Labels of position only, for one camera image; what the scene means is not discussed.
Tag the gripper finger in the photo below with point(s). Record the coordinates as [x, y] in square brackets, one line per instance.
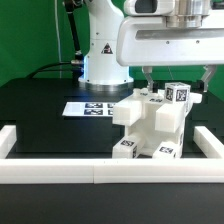
[148, 78]
[209, 73]

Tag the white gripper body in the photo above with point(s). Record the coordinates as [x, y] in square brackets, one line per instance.
[147, 41]

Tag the white tagged cube nut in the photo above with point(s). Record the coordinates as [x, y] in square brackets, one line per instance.
[176, 92]

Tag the white chair seat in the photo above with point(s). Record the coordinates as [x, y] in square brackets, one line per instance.
[160, 133]

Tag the white chair back frame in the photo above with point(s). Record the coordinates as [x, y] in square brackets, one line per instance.
[129, 110]

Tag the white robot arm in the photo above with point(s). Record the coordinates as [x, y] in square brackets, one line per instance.
[101, 65]

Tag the white U-shaped fence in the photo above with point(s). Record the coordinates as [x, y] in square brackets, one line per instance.
[97, 171]

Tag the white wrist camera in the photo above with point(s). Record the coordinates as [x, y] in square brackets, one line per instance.
[148, 7]

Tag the white marker base plate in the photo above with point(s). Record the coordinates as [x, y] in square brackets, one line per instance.
[88, 109]

